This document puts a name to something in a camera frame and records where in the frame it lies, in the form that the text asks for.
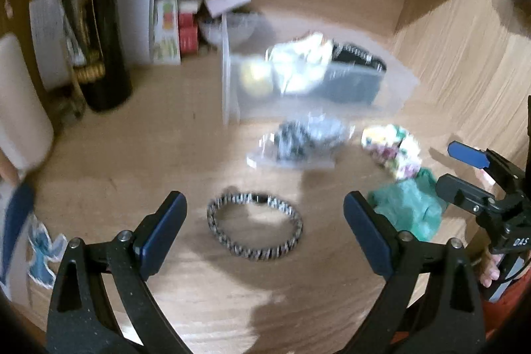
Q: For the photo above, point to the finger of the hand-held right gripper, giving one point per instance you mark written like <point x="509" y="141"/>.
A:
<point x="460" y="190"/>
<point x="466" y="154"/>

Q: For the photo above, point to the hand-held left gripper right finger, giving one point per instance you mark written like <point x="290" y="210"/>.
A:
<point x="367" y="231"/>

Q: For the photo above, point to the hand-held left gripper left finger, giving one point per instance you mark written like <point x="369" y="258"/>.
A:
<point x="164" y="222"/>

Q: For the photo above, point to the green scrunchie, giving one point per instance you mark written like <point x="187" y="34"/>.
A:
<point x="408" y="209"/>

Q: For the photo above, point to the floral scrunchie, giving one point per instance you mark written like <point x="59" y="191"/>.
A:
<point x="392" y="151"/>

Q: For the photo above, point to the bagged dark patterned scrunchie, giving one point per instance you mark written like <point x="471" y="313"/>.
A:
<point x="305" y="140"/>

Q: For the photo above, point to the clear plastic container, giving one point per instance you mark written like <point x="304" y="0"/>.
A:
<point x="311" y="72"/>

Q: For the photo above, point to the yellow soft item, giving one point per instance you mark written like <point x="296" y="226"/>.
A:
<point x="256" y="76"/>

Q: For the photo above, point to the person's right hand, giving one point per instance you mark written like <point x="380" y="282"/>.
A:
<point x="490" y="270"/>

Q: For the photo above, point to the blue cartoon sticker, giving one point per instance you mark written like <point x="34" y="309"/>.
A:
<point x="41" y="254"/>

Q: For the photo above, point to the black patterned cloth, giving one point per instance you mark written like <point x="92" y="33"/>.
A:
<point x="356" y="76"/>

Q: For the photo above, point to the blue flat object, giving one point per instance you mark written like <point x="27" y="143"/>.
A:
<point x="16" y="225"/>

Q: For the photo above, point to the white pale crumpled cloth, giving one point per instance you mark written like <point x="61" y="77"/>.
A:
<point x="300" y="61"/>

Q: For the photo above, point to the white paper roll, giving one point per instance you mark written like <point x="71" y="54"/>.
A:
<point x="20" y="105"/>

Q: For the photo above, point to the red box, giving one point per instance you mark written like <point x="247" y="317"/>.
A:
<point x="187" y="31"/>

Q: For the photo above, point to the clear glass bowl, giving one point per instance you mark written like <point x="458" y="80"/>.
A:
<point x="227" y="27"/>

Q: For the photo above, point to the dark glass bottle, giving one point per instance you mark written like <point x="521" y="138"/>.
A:
<point x="96" y="18"/>

